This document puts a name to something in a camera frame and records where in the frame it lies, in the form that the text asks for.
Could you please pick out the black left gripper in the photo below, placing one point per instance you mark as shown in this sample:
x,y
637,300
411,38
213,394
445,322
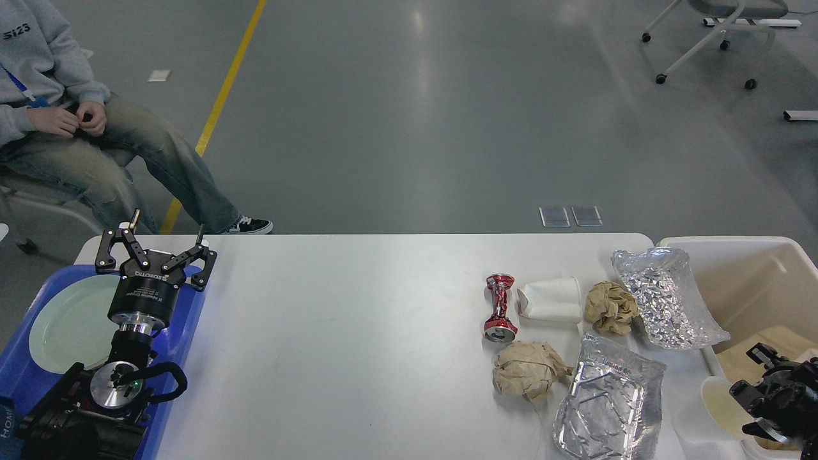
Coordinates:
x,y
146,297

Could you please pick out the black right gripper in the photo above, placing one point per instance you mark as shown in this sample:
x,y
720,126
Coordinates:
x,y
783,402

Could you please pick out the white bowl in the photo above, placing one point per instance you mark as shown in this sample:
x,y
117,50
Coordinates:
x,y
723,409

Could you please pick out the mint green plate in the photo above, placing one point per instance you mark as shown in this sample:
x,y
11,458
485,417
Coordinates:
x,y
73,327

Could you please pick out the white paper cup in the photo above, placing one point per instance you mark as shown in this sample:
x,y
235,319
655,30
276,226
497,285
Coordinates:
x,y
551,300

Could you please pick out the brown paper bag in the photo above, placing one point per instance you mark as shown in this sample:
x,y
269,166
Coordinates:
x,y
737,365

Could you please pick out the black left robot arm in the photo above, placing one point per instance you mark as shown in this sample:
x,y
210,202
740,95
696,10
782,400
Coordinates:
x,y
100,412

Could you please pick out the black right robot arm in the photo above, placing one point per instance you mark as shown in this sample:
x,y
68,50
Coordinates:
x,y
783,403

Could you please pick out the beige plastic bin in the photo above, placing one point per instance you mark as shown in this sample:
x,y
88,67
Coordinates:
x,y
759,289

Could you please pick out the silver foil bag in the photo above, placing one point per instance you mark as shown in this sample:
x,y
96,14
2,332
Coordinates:
x,y
674,314

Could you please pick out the white chair of person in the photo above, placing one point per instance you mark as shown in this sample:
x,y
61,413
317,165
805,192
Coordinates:
x,y
24,191

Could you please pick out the small crumpled brown paper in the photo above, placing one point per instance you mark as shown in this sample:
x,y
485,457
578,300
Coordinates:
x,y
610,308

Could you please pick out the seated person grey hoodie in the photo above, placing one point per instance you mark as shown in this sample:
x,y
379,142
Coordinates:
x,y
60,124

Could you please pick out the crumpled brown paper ball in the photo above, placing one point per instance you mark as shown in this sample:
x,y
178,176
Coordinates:
x,y
529,370

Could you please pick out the right floor outlet plate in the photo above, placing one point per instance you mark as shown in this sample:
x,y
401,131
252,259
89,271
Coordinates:
x,y
587,216

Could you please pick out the floor outlet plate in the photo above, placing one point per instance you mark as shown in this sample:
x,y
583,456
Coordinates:
x,y
554,217
587,216

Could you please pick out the left floor outlet plate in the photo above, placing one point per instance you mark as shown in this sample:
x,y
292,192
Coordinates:
x,y
554,217

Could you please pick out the crushed red soda can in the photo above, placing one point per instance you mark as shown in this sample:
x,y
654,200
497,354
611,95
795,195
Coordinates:
x,y
498,328

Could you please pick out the white floor bar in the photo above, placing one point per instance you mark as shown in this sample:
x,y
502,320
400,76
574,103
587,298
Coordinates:
x,y
800,115

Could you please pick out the white desk foot bar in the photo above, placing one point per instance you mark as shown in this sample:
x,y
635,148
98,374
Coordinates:
x,y
773,23

